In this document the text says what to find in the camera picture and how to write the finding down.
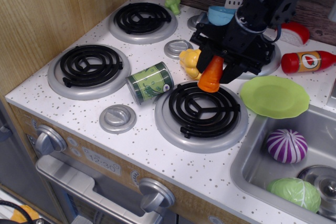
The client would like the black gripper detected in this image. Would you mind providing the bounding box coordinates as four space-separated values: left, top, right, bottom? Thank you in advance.
191 8 270 84

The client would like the orange toy carrot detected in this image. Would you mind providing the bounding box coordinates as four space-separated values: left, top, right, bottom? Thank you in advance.
197 56 224 93

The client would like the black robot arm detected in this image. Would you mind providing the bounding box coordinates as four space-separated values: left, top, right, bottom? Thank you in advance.
191 0 298 84

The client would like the light green plastic plate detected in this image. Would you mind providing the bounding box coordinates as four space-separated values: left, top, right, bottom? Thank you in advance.
240 76 310 119

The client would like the yellow toy bell pepper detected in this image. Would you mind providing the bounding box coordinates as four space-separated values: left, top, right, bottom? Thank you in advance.
179 49 202 80

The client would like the blue plastic bowl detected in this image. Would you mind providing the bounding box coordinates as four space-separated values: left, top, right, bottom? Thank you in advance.
208 6 236 26

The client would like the back silver stovetop knob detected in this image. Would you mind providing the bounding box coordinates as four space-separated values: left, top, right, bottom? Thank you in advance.
187 12 209 31

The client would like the silver stovetop knob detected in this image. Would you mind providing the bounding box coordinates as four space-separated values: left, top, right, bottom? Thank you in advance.
187 12 209 31
164 39 193 60
99 104 137 134

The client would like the middle silver stovetop knob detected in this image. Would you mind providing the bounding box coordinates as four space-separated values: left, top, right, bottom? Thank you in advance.
164 39 193 60

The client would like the front right black burner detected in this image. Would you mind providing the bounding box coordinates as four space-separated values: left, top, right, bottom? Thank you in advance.
154 82 248 154

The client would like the green toy food can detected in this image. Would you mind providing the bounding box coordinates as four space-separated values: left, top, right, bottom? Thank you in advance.
126 62 175 104

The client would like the green toy broccoli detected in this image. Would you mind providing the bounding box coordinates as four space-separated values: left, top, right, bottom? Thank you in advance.
164 0 181 15

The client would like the red white toy cheese wedge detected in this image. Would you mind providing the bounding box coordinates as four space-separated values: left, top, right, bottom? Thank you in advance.
279 22 310 47

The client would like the red toy ketchup bottle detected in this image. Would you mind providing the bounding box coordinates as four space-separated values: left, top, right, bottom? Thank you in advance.
281 51 335 74

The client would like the back left black burner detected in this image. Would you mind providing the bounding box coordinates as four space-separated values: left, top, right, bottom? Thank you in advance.
109 3 177 45

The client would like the purple white toy onion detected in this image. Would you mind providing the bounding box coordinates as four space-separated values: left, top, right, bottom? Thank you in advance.
266 129 308 164

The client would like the silver toy sink basin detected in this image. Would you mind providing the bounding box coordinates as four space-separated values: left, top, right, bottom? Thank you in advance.
230 105 335 223

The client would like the front silver stovetop knob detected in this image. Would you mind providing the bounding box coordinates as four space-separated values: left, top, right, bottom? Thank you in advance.
99 104 137 134

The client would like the front left black burner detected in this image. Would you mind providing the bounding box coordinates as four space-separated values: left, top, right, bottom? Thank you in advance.
47 44 131 101

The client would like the right silver oven knob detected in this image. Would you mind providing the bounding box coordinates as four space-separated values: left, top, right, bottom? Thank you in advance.
139 178 175 212

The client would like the silver oven knob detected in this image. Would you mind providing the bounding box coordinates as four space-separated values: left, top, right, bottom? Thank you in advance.
139 178 175 212
35 124 67 155

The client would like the green toy cabbage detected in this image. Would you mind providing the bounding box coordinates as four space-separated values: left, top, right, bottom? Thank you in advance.
267 177 321 213

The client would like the silver pot lid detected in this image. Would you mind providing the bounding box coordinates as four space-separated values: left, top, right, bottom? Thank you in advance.
297 165 335 221

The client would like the oven clock display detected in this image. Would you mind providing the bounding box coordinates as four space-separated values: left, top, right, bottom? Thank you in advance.
82 147 122 176

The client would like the left silver oven knob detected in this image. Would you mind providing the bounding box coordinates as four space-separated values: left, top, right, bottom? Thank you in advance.
35 124 67 155

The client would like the yellow toy on floor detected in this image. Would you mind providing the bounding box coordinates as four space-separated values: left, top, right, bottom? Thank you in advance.
10 205 40 222

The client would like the silver oven door handle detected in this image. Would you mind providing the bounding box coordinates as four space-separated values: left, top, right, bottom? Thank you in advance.
36 156 163 223

